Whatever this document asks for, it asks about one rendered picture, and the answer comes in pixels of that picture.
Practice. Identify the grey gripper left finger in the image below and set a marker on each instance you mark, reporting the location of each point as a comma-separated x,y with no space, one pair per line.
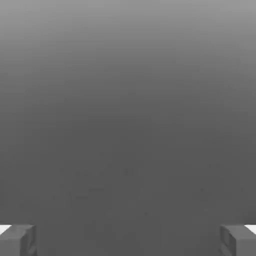
18,241

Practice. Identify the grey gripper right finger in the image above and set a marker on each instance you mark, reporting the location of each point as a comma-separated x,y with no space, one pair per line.
238,241

